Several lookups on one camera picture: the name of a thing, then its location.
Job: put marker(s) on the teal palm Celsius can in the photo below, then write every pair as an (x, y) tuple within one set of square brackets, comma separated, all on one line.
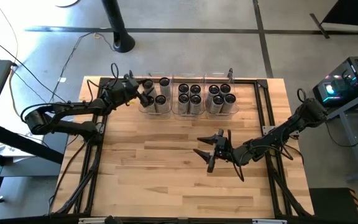
[(151, 104), (164, 81), (149, 85), (160, 99)]

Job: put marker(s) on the small white floor marker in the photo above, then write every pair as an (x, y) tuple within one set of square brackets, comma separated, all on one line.
[(62, 80)]

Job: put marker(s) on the small black table clamp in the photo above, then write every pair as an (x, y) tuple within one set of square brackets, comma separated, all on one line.
[(230, 72), (130, 74)]

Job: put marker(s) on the clear plastic bin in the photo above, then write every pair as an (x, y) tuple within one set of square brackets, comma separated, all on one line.
[(163, 115), (187, 115), (221, 116)]

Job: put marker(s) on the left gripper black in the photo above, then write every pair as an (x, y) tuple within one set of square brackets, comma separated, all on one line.
[(130, 86)]

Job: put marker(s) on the black mat with hazard stripes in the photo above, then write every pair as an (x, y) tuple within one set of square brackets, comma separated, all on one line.
[(328, 205)]

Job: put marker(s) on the black tower floor stand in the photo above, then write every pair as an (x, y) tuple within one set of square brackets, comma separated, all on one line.
[(118, 25)]

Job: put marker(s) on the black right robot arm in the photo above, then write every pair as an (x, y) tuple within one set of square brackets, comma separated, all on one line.
[(278, 133)]

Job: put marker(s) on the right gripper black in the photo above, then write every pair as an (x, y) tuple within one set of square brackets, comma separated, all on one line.
[(221, 151)]

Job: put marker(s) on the white sheet under desk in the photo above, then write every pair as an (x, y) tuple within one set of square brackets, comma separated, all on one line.
[(14, 149)]

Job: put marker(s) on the white metal edge bracket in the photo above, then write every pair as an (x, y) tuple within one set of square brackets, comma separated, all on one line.
[(95, 220), (269, 221)]

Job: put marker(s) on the computer case with RGB lights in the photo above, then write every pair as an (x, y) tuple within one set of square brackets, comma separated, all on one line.
[(353, 74)]

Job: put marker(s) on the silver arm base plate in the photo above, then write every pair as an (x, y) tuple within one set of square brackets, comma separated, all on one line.
[(267, 129), (101, 128)]

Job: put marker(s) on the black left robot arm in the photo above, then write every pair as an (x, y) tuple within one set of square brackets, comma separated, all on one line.
[(73, 107)]

